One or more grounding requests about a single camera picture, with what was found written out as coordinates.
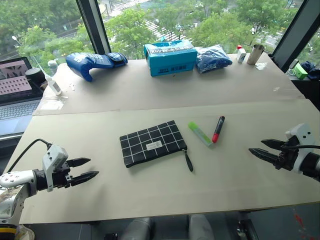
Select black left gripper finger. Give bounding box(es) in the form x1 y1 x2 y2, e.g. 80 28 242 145
69 171 100 187
67 157 92 168

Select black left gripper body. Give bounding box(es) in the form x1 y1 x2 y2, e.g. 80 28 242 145
51 160 74 189

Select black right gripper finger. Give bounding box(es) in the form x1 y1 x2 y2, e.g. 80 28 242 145
248 148 281 166
260 139 286 151

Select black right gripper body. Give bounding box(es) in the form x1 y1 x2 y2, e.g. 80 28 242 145
274 138 301 172

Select black white grid pencil case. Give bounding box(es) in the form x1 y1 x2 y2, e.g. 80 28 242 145
119 120 195 173

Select red black marker pen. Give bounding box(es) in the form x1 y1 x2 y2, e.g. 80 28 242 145
211 115 226 144

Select green highlighter pen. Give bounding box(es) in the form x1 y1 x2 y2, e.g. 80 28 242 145
188 121 215 148

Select grey rounded robot leg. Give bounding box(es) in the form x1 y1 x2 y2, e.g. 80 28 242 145
187 213 217 240
119 216 154 240

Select green small box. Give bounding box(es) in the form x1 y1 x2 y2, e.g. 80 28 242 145
289 59 309 81

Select white squeeze bottle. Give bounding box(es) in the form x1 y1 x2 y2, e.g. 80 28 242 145
38 63 63 96

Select silver metal cup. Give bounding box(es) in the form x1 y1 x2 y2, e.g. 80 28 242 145
247 44 266 66

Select grey laptop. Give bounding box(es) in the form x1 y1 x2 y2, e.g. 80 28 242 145
0 56 45 137

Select small white bottle red cap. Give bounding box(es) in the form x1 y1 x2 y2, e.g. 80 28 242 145
236 44 247 64

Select black round speaker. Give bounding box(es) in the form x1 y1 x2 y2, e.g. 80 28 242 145
24 68 47 86

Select pale green bottle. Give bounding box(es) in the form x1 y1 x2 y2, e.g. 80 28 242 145
47 58 59 77

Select blue plastic bag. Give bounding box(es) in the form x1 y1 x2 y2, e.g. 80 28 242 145
65 52 129 83

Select blue crumpled packaged cloth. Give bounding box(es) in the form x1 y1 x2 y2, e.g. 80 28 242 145
194 44 234 74

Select blue cardboard box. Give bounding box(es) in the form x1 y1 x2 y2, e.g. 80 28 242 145
143 39 198 77

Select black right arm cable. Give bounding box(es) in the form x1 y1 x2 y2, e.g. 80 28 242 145
281 143 320 152

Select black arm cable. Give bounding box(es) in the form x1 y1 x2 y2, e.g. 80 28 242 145
281 143 320 152
6 138 53 174

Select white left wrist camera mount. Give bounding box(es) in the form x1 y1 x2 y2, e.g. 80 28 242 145
41 144 69 193

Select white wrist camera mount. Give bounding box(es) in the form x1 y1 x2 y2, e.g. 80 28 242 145
41 144 69 193
285 122 315 175

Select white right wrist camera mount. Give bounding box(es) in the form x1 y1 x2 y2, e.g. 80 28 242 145
285 122 315 175

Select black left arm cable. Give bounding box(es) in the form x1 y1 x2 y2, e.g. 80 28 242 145
6 138 53 174

